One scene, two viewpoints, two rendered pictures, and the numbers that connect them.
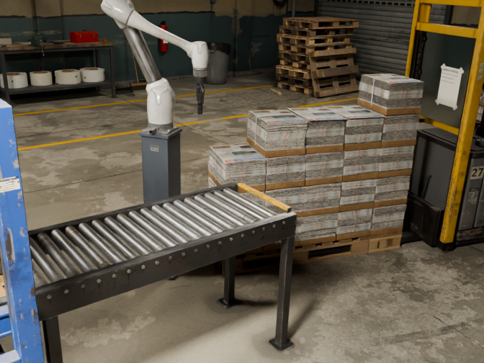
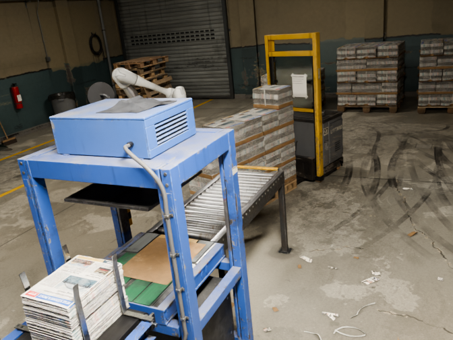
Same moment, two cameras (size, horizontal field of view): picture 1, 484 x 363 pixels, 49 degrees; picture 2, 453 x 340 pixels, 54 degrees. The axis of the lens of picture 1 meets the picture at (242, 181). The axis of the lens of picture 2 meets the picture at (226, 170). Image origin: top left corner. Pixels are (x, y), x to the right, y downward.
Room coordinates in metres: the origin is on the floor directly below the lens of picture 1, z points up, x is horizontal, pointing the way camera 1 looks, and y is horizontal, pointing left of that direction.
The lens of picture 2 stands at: (-0.69, 1.74, 2.16)
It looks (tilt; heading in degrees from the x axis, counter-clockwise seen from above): 19 degrees down; 335
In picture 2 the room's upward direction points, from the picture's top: 6 degrees counter-clockwise
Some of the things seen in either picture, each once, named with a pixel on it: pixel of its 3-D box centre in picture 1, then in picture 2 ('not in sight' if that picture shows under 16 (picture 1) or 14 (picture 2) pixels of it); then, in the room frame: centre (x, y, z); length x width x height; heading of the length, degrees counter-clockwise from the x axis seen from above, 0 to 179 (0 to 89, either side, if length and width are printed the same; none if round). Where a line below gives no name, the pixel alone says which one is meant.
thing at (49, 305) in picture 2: not in sight; (77, 301); (1.30, 1.67, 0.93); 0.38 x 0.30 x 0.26; 128
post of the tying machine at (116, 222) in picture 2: not in sight; (123, 235); (2.17, 1.25, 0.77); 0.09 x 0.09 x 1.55; 38
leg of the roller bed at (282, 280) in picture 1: (284, 291); (283, 218); (2.46, -0.25, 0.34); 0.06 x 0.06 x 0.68; 38
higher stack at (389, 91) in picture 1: (380, 163); (275, 139); (3.80, -1.05, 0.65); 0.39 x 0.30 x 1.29; 20
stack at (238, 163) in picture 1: (291, 201); (238, 176); (3.54, -0.37, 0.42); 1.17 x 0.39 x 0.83; 110
